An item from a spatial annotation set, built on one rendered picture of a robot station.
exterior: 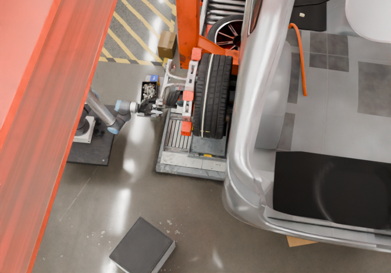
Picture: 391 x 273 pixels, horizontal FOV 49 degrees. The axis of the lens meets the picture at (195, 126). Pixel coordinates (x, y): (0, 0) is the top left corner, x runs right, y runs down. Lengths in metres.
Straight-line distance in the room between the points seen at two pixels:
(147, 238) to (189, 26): 1.71
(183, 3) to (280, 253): 2.20
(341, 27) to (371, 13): 2.62
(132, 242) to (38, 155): 2.70
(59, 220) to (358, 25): 3.28
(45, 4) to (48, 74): 0.24
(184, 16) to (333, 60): 1.20
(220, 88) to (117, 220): 1.58
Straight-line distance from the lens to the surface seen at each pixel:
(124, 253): 3.48
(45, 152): 0.83
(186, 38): 3.56
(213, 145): 3.86
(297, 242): 3.89
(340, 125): 3.27
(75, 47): 0.94
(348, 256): 3.99
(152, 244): 3.47
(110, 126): 3.42
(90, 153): 3.85
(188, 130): 3.18
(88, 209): 4.00
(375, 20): 1.26
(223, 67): 3.14
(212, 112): 3.07
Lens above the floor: 3.71
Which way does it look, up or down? 62 degrees down
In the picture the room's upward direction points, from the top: straight up
